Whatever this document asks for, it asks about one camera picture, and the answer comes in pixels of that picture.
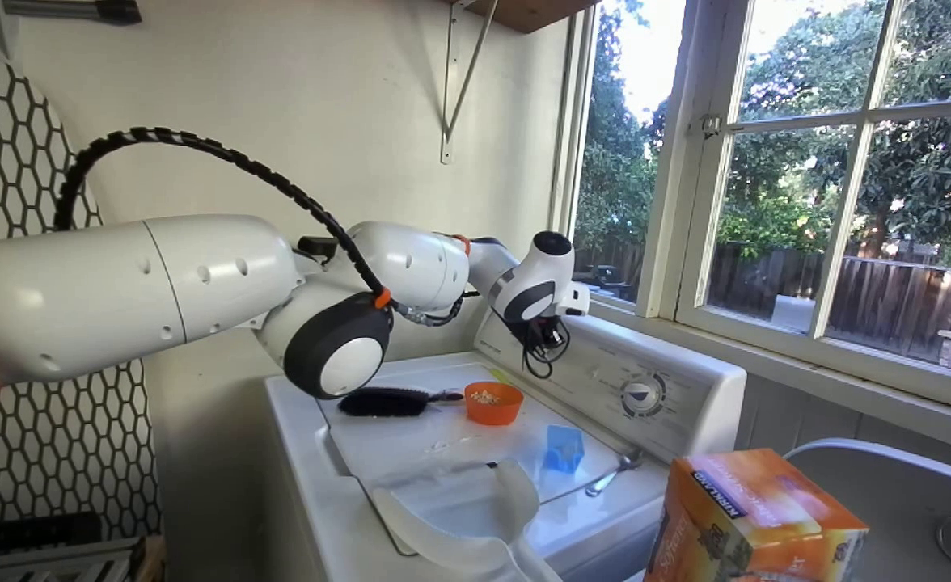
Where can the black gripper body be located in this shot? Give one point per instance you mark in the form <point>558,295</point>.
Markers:
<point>536,332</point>

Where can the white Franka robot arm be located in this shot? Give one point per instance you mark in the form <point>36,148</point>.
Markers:
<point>121,292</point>

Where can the large white timer knob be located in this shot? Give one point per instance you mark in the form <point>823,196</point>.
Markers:
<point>640,395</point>

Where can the white Amana washing machine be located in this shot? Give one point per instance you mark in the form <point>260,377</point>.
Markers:
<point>443,441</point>

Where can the orange plastic bowl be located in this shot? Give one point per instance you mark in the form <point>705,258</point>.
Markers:
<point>493,402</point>

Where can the blue measuring cup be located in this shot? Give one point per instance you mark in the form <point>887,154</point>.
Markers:
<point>565,449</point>

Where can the metal spoon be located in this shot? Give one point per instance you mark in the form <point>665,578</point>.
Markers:
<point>609,476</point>

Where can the white dustpan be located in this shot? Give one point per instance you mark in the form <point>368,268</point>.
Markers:
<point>464,538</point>

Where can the orange detergent box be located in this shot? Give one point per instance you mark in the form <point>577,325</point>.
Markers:
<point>755,519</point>

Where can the wooden shelf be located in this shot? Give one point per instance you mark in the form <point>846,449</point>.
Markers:
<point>528,10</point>

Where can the wooden garden fence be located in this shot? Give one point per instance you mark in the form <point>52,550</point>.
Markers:
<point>907,301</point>

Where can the white dryer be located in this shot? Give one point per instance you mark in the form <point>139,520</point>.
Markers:
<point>884,506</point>

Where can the white hexagon pattern panel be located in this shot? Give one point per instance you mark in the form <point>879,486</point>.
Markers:
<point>43,464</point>

